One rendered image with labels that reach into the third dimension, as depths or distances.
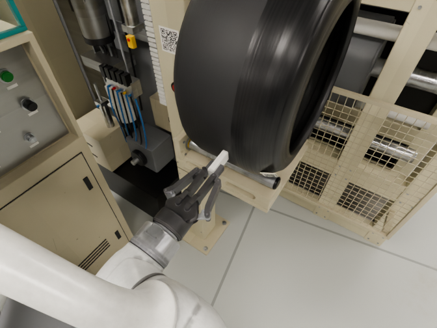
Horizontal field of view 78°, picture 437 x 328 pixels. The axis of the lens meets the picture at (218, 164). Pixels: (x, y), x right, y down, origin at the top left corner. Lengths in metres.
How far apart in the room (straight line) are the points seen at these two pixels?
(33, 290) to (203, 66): 0.45
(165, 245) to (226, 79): 0.34
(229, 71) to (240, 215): 1.39
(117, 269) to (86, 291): 0.18
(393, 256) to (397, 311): 0.32
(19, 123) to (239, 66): 0.74
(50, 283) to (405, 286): 1.81
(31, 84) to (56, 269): 0.74
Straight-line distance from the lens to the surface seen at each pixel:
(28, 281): 0.36
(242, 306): 1.62
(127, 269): 0.53
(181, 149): 0.95
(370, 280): 1.86
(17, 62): 1.00
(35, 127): 1.08
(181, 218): 0.56
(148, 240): 0.55
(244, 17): 0.57
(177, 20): 0.84
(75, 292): 0.36
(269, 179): 0.85
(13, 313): 1.00
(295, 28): 0.54
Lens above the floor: 1.57
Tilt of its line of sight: 48 degrees down
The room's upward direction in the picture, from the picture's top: straight up
